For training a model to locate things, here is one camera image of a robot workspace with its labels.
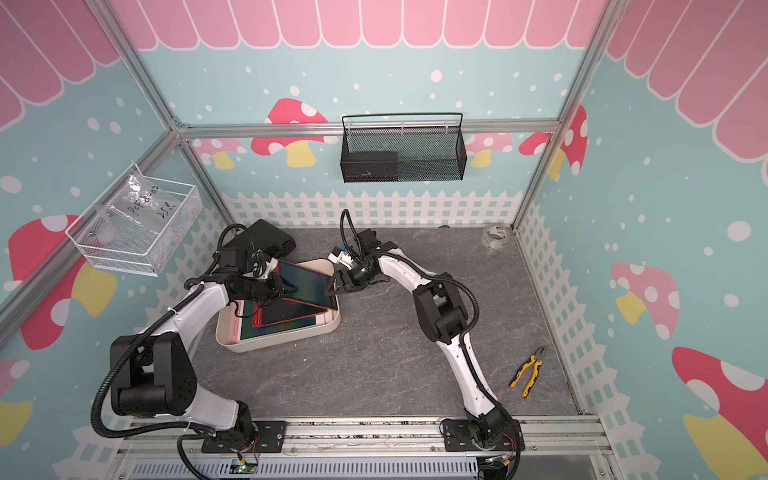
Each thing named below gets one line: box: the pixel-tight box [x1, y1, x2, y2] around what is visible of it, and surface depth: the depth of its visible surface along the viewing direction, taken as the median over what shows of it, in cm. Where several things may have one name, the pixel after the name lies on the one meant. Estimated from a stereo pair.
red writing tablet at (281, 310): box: [253, 298, 328, 329], surface depth 96 cm
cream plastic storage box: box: [215, 258, 342, 353], surface depth 94 cm
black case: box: [224, 219, 297, 258], surface depth 112 cm
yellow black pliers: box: [508, 346, 545, 398], surface depth 86 cm
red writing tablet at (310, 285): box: [275, 259, 338, 311], surface depth 99 cm
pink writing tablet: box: [232, 300, 334, 344], surface depth 94 cm
